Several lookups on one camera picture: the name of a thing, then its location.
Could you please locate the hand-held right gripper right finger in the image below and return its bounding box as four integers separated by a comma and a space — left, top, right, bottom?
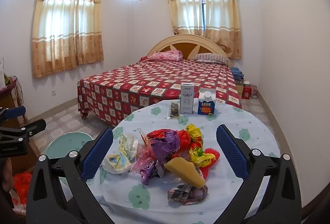
216, 124, 302, 224

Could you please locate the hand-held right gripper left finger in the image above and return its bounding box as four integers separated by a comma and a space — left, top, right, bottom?
26, 127, 121, 224

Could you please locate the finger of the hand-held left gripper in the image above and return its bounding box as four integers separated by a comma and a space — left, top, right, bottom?
0, 106, 27, 126
0, 119, 47, 143

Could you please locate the white yellow plastic bag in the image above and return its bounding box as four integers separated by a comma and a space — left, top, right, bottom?
103, 132, 140, 174

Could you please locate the mint green metal bin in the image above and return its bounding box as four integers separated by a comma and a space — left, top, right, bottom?
44, 132, 94, 160

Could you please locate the yellow plastic wrapper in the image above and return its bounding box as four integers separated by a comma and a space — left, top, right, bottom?
186, 124, 216, 167

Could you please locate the pink clear plastic wrapper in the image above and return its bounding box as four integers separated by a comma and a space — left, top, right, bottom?
131, 144, 155, 175

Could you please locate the yellow sponge wedge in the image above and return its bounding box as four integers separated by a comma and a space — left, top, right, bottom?
164, 157, 206, 188

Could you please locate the patterned wrapper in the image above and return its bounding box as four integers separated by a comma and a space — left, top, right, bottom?
167, 184, 209, 206

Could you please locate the purple foil wrapper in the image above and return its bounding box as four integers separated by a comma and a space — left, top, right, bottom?
140, 130, 181, 185

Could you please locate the person's left forearm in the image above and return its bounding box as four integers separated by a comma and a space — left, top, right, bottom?
0, 158, 14, 191

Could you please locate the wooden cabinet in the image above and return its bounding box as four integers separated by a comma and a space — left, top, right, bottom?
0, 82, 39, 170

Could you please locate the maroon cabinet cloth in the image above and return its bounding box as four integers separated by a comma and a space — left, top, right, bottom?
0, 77, 19, 94

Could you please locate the red plastic bag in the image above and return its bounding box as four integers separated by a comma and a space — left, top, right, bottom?
13, 172, 33, 207

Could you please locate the blue white drink carton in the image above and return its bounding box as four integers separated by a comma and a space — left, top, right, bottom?
197, 89, 216, 115

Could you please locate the cardboard box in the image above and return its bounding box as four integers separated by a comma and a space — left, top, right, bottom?
235, 78, 245, 97

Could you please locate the tall white carton box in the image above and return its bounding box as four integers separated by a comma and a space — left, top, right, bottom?
180, 83, 195, 115

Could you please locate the dark snack packet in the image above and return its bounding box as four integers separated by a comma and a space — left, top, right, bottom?
167, 102, 181, 119

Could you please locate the cloud print tablecloth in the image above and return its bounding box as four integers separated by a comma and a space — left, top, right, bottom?
86, 100, 281, 224

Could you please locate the stack of blue folded cloths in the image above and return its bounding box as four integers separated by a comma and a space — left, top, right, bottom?
231, 67, 244, 79

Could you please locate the bed with red checked bedspread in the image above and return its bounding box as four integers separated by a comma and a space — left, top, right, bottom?
77, 58, 243, 128

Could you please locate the wide beige curtain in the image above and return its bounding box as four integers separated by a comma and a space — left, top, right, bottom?
31, 0, 105, 79

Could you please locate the striped pillow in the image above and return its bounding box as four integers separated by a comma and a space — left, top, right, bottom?
193, 53, 229, 64

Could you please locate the pink floral pillow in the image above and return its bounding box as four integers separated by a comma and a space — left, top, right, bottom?
150, 50, 183, 61

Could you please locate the cream wooden headboard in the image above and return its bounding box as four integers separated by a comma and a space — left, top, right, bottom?
147, 34, 232, 66

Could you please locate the long beige curtain panel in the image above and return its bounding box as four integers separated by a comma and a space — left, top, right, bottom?
202, 0, 242, 59

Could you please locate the narrow beige curtain panel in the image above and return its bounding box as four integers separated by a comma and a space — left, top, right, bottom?
166, 0, 205, 37

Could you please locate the dark hanging cable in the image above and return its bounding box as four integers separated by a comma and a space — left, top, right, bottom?
14, 79, 25, 108

